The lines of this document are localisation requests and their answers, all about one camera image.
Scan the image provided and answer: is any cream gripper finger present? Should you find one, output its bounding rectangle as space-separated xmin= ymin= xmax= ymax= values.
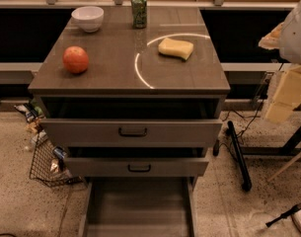
xmin=263 ymin=64 xmax=301 ymax=124
xmin=259 ymin=23 xmax=283 ymax=50

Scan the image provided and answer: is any red apple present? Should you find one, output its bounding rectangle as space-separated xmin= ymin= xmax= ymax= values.
xmin=62 ymin=46 xmax=89 ymax=74

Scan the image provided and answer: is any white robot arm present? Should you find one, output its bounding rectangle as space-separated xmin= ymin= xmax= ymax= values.
xmin=259 ymin=0 xmax=301 ymax=124

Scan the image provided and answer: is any grey drawer cabinet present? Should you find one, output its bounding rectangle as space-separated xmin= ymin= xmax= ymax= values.
xmin=28 ymin=5 xmax=231 ymax=187

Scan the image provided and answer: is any bottom grey drawer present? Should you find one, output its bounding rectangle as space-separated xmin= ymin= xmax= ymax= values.
xmin=78 ymin=177 xmax=198 ymax=237

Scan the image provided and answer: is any grey drawer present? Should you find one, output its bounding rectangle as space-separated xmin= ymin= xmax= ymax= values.
xmin=41 ymin=118 xmax=222 ymax=148
xmin=64 ymin=158 xmax=208 ymax=177
xmin=78 ymin=177 xmax=198 ymax=237

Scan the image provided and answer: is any middle grey drawer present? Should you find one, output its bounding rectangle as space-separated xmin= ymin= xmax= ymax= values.
xmin=64 ymin=158 xmax=208 ymax=177

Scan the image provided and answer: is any top grey drawer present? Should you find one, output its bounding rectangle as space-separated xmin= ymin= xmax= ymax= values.
xmin=41 ymin=118 xmax=222 ymax=148

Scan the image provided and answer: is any black table leg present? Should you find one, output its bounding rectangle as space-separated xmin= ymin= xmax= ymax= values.
xmin=227 ymin=120 xmax=252 ymax=192

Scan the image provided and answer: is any yellow sponge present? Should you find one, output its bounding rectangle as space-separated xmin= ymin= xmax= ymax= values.
xmin=158 ymin=38 xmax=193 ymax=60

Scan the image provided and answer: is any green soda can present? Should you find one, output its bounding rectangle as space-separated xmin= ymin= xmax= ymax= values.
xmin=131 ymin=0 xmax=147 ymax=29

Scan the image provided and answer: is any white ceramic bowl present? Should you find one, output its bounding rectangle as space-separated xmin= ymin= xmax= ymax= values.
xmin=71 ymin=6 xmax=104 ymax=33

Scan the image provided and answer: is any snack bags pile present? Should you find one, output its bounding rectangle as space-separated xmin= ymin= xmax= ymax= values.
xmin=14 ymin=103 xmax=47 ymax=151

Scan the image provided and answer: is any black cable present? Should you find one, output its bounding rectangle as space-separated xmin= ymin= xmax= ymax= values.
xmin=218 ymin=62 xmax=286 ymax=150

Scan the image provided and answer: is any black wire basket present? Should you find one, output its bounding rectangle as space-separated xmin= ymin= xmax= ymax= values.
xmin=30 ymin=139 xmax=82 ymax=188

